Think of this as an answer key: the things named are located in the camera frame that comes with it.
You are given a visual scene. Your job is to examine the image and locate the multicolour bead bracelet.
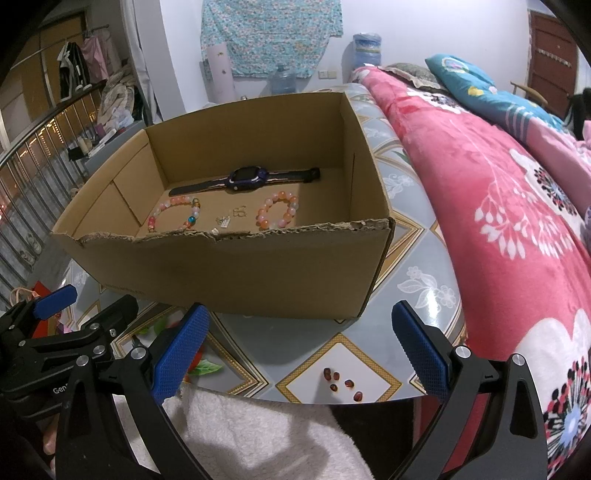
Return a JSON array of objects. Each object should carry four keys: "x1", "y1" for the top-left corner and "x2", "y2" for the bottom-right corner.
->
[{"x1": 148, "y1": 195, "x2": 203, "y2": 233}]

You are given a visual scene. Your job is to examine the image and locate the hanging black white garment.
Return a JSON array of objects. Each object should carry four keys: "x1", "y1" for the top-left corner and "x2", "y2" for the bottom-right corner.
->
[{"x1": 57, "y1": 41, "x2": 93, "y2": 101}]

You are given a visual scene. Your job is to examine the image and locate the brown cardboard box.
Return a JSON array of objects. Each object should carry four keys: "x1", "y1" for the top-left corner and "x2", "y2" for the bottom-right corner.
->
[{"x1": 51, "y1": 91, "x2": 396, "y2": 320}]

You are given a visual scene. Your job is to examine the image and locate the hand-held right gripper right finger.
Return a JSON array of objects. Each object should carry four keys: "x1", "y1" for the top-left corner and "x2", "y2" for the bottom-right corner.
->
[{"x1": 392, "y1": 300, "x2": 550, "y2": 480}]

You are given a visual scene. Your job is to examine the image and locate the pink floral blanket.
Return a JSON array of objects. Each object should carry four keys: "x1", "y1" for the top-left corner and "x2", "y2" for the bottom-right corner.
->
[{"x1": 359, "y1": 65, "x2": 591, "y2": 480}]

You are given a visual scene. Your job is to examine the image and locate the pink orange bead bracelet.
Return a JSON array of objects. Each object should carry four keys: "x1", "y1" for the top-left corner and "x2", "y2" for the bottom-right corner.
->
[{"x1": 255, "y1": 191, "x2": 300, "y2": 231}]

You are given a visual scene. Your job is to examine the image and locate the hanging pink garment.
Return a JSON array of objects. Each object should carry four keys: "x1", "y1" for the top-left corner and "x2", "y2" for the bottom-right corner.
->
[{"x1": 82, "y1": 35, "x2": 112, "y2": 85}]

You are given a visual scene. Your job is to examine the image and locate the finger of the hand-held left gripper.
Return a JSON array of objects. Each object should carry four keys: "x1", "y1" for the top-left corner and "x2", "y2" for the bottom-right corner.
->
[
  {"x1": 18, "y1": 295, "x2": 139, "y2": 370},
  {"x1": 0, "y1": 285, "x2": 78, "y2": 333}
]

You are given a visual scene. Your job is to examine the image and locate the white fleece garment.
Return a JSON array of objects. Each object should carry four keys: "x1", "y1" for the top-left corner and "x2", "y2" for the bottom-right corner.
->
[{"x1": 111, "y1": 382, "x2": 376, "y2": 480}]

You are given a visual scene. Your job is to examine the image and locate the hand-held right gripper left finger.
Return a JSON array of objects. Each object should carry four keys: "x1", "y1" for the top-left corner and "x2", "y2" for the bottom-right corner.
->
[{"x1": 54, "y1": 302, "x2": 214, "y2": 480}]

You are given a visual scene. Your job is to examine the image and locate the fruit print tablecloth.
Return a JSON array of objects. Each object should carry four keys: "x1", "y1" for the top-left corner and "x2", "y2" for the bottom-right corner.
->
[{"x1": 65, "y1": 83, "x2": 468, "y2": 408}]

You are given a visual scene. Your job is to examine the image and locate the brown wooden door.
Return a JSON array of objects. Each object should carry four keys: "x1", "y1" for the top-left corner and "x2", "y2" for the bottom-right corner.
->
[{"x1": 526, "y1": 10, "x2": 581, "y2": 119}]

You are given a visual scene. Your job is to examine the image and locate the white cylindrical appliance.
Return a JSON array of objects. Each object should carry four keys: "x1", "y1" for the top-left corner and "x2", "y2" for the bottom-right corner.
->
[{"x1": 204, "y1": 43, "x2": 230, "y2": 105}]

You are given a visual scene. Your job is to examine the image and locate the wooden chair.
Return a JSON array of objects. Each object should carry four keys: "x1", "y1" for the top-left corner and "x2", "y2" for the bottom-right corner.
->
[{"x1": 510, "y1": 79, "x2": 571, "y2": 117}]

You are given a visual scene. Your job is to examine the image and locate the cluster of small red beads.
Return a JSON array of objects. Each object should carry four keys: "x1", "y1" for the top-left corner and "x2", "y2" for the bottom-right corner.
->
[{"x1": 322, "y1": 366, "x2": 366, "y2": 403}]

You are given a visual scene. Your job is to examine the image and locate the teal floral wall cloth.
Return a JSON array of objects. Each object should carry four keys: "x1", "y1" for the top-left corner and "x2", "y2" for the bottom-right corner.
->
[{"x1": 200, "y1": 0, "x2": 345, "y2": 80}]

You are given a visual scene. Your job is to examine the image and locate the blue water jug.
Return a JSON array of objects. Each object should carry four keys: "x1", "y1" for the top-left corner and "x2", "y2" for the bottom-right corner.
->
[{"x1": 269, "y1": 64, "x2": 297, "y2": 96}]

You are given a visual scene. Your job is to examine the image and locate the dark blue smartwatch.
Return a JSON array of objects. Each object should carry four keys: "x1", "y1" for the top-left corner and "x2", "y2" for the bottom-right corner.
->
[{"x1": 168, "y1": 165, "x2": 322, "y2": 197}]

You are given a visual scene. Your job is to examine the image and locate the metal railing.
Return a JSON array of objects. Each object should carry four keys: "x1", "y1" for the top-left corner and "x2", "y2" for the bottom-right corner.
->
[{"x1": 0, "y1": 88, "x2": 117, "y2": 297}]

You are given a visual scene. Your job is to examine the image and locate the blue patterned quilt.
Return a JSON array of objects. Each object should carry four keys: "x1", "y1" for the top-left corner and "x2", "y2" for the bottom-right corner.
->
[{"x1": 424, "y1": 54, "x2": 579, "y2": 140}]

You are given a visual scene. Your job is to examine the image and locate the pile of clothes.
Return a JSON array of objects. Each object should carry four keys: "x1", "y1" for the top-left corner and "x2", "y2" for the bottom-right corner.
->
[{"x1": 98, "y1": 64, "x2": 145, "y2": 136}]

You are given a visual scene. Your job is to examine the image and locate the grey patterned pillow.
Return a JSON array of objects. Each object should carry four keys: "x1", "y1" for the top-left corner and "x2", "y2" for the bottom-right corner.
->
[{"x1": 379, "y1": 62, "x2": 445, "y2": 92}]

